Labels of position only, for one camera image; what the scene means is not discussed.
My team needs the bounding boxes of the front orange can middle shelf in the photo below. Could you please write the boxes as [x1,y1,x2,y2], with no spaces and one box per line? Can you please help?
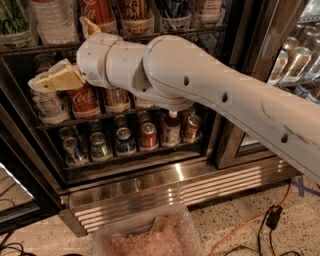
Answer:
[104,88,131,113]

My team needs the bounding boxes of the dark blue can top shelf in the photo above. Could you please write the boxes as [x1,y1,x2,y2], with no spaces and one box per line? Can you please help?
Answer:
[155,0,188,30]

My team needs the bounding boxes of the black power adapter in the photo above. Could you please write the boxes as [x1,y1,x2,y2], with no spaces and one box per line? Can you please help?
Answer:
[266,205,282,230]

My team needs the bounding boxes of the pale can top shelf right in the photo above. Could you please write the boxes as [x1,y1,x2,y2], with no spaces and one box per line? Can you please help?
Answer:
[194,0,222,27]

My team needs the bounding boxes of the green LaCroix can top shelf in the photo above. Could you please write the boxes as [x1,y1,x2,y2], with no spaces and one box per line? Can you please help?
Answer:
[0,0,34,48]

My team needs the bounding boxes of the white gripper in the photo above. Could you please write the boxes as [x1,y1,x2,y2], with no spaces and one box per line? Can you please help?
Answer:
[28,16,122,93]

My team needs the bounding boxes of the steel fridge base grille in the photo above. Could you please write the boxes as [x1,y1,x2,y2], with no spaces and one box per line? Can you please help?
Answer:
[59,157,299,237]

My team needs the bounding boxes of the front red Coca-Cola can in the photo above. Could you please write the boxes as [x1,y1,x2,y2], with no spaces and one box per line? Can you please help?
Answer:
[67,83,100,119]

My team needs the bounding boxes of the copper can bottom shelf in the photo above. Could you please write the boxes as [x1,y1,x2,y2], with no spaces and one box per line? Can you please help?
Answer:
[183,114,202,143]

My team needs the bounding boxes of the steel fridge door frame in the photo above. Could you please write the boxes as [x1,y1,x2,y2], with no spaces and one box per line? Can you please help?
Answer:
[215,0,309,169]

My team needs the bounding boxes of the red can bottom shelf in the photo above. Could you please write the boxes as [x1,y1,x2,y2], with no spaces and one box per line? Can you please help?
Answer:
[139,123,159,151]

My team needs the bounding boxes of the orange LaCroix can top shelf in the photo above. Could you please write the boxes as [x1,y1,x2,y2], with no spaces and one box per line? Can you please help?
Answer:
[118,0,153,37]

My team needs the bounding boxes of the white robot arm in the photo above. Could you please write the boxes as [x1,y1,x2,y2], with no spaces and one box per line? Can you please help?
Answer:
[28,31,320,183]

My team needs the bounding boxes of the green can bottom shelf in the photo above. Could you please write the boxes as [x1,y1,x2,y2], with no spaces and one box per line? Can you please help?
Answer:
[90,132,112,162]

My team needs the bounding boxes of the front white can middle shelf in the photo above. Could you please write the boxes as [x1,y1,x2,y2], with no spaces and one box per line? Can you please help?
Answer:
[31,90,69,125]

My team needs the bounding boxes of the clear plastic bin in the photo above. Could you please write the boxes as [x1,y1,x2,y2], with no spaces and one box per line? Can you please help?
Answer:
[92,204,205,256]

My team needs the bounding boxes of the white capped juice bottle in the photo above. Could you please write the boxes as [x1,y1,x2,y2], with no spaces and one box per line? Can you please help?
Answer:
[162,111,181,147]

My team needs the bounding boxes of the red Coca-Cola can top shelf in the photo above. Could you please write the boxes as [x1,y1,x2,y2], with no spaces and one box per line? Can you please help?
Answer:
[79,0,118,34]

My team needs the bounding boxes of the blue white can bottom shelf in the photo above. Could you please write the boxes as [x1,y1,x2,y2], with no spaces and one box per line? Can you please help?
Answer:
[62,137,88,167]

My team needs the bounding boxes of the orange extension cable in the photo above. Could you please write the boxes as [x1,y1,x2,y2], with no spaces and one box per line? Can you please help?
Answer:
[208,178,294,256]

